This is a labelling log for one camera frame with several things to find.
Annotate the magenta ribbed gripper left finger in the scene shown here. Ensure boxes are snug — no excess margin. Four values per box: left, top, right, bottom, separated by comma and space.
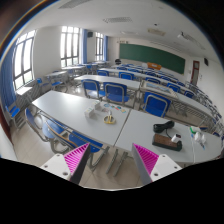
39, 142, 91, 185

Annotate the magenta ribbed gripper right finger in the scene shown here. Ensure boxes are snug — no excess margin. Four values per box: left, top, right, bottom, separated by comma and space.
131, 143, 183, 186

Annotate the white charger plug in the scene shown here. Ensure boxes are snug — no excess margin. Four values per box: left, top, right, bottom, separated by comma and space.
171, 134, 181, 142

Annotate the blue chair front left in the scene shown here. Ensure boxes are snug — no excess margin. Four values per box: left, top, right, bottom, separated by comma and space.
46, 121, 110, 171

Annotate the blue chair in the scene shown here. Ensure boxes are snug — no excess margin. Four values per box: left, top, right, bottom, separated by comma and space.
143, 92, 171, 117
82, 79, 100, 99
103, 82, 129, 104
46, 121, 110, 171

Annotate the dark brown power strip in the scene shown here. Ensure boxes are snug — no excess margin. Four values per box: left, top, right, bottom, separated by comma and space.
152, 134, 182, 151

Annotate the grey desk front right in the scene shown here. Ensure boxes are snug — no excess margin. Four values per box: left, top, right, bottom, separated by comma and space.
114, 109, 224, 165

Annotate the grey desk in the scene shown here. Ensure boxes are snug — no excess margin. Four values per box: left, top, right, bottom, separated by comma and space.
114, 109, 224, 165
32, 91, 130, 146

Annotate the grey desk front left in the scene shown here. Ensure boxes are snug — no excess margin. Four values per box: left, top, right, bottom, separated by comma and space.
32, 91, 130, 146

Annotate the white small box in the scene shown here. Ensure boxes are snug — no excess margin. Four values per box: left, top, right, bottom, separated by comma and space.
84, 108, 95, 118

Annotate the blue chair middle right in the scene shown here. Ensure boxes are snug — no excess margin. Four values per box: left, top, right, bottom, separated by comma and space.
143, 92, 171, 117

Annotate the white green bottle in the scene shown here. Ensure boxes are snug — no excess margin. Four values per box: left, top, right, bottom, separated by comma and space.
190, 126, 206, 144

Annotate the blue chair middle centre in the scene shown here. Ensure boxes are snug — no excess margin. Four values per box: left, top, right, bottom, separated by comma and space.
103, 82, 129, 104

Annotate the grey desk second row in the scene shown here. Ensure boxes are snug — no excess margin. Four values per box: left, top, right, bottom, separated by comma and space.
75, 75, 140, 91

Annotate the blue chair middle left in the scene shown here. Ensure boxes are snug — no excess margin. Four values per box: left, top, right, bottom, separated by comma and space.
82, 79, 100, 99

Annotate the green chalkboard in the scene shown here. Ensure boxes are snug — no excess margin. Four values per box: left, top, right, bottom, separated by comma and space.
120, 44, 185, 74

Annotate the blue curtain left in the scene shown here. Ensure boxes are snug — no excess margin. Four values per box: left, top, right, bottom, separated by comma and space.
0, 45, 16, 107

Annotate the left window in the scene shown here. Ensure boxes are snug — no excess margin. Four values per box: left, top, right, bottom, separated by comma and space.
13, 30, 35, 90

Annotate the window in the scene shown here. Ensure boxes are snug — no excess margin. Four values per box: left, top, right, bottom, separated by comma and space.
60, 26, 80, 68
13, 30, 35, 90

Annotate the centre window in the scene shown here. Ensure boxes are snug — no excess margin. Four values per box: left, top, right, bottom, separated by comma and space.
60, 26, 80, 68

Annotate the black coiled cable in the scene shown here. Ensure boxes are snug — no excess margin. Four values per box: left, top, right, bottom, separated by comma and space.
152, 120, 176, 137

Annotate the white cable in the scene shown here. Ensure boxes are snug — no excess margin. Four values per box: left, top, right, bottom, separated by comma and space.
189, 132, 198, 164

